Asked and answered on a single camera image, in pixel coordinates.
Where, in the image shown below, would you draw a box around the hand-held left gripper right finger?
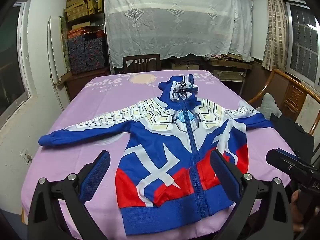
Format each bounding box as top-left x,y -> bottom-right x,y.
210,149 -> 293,240

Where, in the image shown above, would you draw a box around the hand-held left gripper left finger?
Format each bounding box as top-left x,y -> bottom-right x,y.
27,150 -> 118,240

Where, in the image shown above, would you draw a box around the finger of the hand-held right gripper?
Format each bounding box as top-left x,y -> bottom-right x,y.
265,149 -> 312,178

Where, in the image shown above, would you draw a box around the blue red printed zip jacket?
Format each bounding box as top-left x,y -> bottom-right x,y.
38,76 -> 274,222

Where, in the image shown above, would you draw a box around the person's right hand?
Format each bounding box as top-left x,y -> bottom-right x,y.
291,189 -> 310,232

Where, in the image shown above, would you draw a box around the dark cloth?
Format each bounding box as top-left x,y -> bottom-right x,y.
269,112 -> 315,160

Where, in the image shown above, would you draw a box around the grey cloth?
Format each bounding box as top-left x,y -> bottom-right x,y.
257,93 -> 282,120

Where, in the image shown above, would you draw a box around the wooden armchair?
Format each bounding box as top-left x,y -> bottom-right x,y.
246,69 -> 320,137

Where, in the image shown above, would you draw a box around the pink printed blanket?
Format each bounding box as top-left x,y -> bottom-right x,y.
21,69 -> 300,240

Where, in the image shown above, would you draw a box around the brown wooden shelf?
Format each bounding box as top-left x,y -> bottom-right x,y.
65,0 -> 110,94

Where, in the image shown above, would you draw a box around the barred window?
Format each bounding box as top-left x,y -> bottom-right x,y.
282,0 -> 320,83

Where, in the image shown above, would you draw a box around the dark wooden chair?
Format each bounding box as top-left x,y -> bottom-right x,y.
122,54 -> 161,74

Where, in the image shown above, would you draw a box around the stack of blue patterned boxes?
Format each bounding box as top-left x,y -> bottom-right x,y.
67,36 -> 106,74

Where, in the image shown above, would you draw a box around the beige patterned curtain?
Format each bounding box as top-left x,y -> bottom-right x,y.
262,0 -> 288,71

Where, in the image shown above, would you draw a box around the white boards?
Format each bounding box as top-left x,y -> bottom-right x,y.
47,16 -> 73,84

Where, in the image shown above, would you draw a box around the green patterned board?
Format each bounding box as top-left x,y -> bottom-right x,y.
60,16 -> 72,72

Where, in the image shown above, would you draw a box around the plain glass window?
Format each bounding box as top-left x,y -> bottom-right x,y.
0,0 -> 32,124

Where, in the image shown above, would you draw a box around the white lace cloth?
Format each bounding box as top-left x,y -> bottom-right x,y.
101,0 -> 253,68

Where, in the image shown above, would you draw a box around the woven yellow box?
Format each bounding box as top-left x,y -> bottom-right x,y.
66,0 -> 97,8
65,4 -> 97,22

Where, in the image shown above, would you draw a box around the wall socket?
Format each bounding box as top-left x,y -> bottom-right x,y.
21,149 -> 33,164

